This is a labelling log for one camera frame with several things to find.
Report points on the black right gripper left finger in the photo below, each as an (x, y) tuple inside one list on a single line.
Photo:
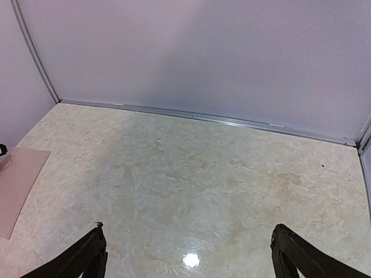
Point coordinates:
[(85, 258)]

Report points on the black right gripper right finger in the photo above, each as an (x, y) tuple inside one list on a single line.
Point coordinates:
[(292, 255)]

